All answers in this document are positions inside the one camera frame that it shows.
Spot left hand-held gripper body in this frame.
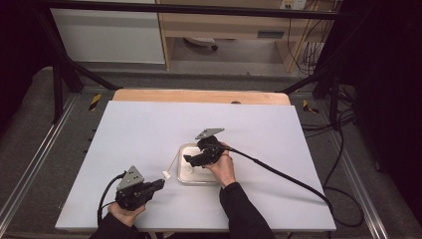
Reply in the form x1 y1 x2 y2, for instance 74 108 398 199
114 165 157 212

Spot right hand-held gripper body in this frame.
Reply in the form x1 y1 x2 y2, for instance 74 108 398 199
194 127 227 166

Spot clear square plastic tray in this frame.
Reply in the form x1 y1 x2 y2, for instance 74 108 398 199
176 142 224 186

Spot thin wooden skewer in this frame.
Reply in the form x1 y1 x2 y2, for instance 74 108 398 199
163 153 180 178

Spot person's right hand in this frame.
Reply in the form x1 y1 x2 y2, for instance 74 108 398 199
203 142 237 188

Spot person's left hand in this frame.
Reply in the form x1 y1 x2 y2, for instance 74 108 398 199
107 202 147 228

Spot white table board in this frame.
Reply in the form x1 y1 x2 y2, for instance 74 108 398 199
55 101 336 232

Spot yellow black floor tape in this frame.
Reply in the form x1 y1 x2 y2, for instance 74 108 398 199
302 99 319 115
88 94 103 112

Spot office chair base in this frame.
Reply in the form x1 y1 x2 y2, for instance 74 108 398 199
183 36 219 52

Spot light wooden desk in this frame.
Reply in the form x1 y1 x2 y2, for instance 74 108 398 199
155 0 336 73

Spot white cabinet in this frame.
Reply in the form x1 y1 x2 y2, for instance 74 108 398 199
51 8 166 65

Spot left hand-held gripper cable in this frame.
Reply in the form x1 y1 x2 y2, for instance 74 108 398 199
97 170 128 224

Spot hand-held gripper cable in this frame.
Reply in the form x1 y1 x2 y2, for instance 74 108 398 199
97 170 128 224
207 142 365 229

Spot right hand-held gripper cable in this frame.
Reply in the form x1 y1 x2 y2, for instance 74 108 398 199
207 142 365 229

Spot aluminium floor rail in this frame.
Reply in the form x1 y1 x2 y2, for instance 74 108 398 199
0 94 80 230
326 130 390 239

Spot black floor cables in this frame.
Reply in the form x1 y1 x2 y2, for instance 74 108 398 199
301 84 357 187

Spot black metal frame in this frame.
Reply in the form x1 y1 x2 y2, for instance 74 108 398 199
33 0 342 124

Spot hanging black cables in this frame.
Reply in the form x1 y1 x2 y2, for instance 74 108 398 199
286 0 334 76

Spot wall power outlet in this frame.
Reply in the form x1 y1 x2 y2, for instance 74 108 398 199
280 0 308 10

